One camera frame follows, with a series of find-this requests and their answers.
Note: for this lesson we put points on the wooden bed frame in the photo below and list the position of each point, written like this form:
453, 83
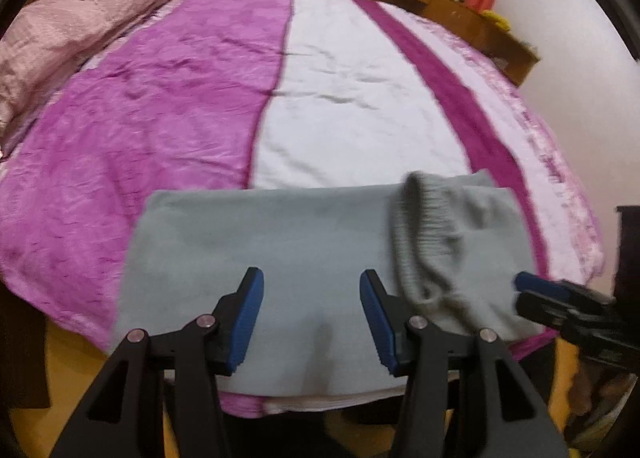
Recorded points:
75, 358

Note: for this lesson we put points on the grey sweater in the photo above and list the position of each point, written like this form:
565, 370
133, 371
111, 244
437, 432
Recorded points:
310, 238

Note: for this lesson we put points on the pink pillow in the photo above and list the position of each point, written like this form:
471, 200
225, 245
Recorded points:
75, 23

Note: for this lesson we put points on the yellow cloth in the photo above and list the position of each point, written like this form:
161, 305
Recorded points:
496, 19

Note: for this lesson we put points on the dark wooden furniture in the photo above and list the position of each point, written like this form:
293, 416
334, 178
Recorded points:
629, 248

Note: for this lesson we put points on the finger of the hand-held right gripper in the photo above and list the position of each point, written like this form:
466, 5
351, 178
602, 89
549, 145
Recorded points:
537, 282
542, 309

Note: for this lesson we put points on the purple and white striped blanket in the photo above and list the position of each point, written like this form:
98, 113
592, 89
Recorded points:
175, 103

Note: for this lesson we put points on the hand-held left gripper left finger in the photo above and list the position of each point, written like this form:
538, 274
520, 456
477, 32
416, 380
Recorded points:
245, 325

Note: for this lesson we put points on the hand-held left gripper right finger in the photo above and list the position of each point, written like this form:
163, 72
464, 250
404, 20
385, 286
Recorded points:
379, 325

